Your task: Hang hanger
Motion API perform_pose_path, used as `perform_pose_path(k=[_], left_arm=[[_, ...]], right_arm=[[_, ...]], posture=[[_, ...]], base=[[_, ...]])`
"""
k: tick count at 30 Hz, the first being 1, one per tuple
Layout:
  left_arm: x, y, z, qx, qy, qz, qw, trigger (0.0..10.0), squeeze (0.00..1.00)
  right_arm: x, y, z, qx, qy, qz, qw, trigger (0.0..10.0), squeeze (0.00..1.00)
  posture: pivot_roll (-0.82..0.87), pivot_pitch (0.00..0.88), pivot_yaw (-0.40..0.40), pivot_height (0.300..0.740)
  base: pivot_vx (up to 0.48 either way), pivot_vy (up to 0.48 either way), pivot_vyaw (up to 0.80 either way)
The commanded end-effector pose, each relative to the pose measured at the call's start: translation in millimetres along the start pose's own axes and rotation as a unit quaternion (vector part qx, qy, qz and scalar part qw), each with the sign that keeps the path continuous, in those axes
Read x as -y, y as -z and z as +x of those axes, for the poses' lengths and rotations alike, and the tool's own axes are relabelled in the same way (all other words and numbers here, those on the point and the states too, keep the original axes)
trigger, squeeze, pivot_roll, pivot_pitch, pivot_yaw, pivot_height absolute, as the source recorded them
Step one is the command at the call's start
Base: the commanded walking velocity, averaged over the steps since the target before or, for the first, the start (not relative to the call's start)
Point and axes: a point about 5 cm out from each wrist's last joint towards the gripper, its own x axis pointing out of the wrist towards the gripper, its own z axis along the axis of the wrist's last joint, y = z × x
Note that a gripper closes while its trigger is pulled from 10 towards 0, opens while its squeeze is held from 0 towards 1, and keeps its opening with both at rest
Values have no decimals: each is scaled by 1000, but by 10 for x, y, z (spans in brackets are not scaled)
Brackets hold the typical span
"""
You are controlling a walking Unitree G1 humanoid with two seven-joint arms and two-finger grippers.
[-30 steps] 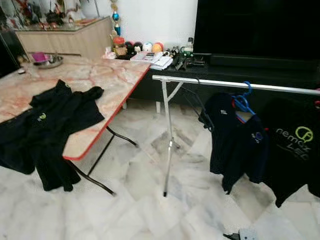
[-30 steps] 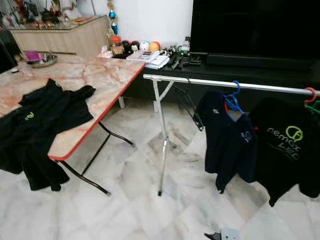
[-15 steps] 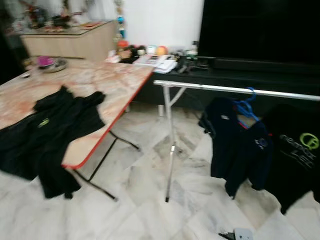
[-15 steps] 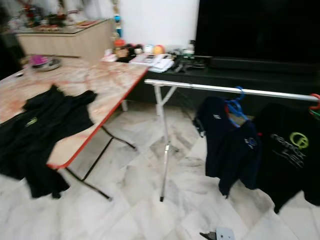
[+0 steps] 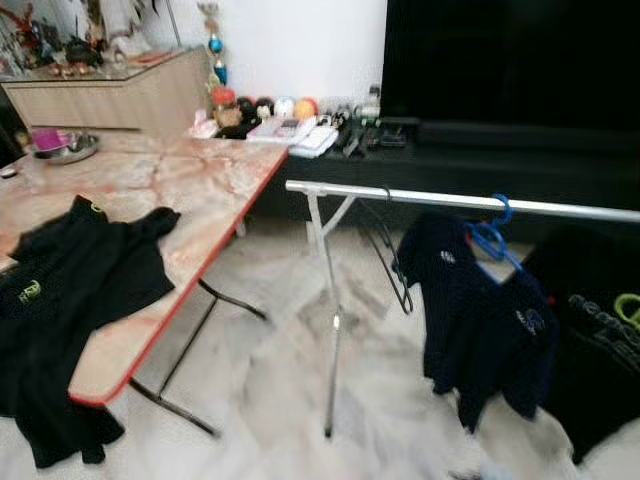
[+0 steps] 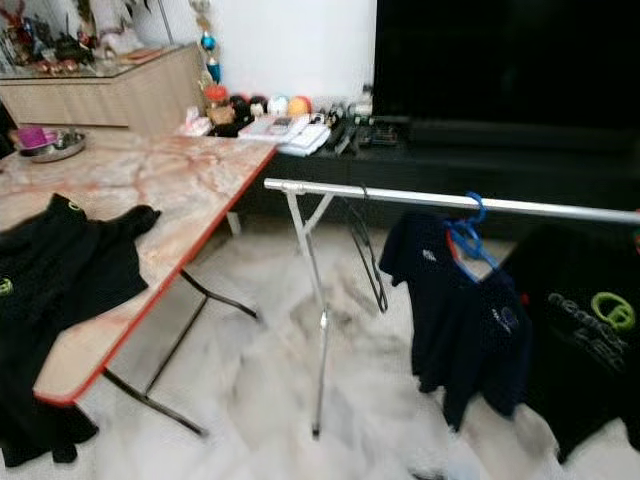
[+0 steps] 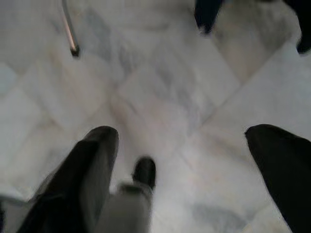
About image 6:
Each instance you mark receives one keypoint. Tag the blue plastic hanger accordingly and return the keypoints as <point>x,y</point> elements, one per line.
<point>465,238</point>

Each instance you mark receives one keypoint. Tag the navy blue polo shirt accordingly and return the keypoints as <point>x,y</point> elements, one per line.
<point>460,330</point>

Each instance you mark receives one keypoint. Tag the purple cup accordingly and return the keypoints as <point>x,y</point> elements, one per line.
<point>33,137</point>

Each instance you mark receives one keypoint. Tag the steel bowl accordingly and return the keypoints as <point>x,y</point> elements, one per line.
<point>65,150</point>

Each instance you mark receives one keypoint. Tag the marble pattern folding table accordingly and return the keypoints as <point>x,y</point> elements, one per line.
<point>150,190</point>

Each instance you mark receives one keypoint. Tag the light wood sideboard cabinet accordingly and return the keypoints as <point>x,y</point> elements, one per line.
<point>110,100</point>

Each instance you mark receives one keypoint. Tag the pink tissue pack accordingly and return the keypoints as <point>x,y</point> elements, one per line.
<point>193,123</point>

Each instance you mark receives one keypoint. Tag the white figurine statue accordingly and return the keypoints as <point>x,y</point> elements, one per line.
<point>115,25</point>

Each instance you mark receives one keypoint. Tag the red lidded jar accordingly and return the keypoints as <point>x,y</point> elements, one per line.
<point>217,103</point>

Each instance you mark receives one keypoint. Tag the gold and blue trophy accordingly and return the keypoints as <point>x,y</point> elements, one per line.
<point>206,45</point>

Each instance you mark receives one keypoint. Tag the small calculator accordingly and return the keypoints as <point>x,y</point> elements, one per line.
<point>278,126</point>

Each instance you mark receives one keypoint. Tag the white round toy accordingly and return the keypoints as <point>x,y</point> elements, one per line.
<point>277,105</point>

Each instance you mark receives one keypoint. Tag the stack of white papers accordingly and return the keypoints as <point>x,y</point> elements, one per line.
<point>305,142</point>

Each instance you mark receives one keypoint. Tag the orange ball toy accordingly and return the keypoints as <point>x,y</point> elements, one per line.
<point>299,106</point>

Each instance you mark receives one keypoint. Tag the black remote control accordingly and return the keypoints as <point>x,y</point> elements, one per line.
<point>345,138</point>

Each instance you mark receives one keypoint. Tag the white green bottle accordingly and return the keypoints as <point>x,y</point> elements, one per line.
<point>360,103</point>

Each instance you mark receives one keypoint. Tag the silver metal clothes rack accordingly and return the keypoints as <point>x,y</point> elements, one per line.
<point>400,197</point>

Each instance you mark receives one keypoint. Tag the black television console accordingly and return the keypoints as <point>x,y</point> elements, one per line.
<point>460,165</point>

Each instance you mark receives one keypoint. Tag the black flat screen television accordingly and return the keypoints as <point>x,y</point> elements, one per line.
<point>500,60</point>

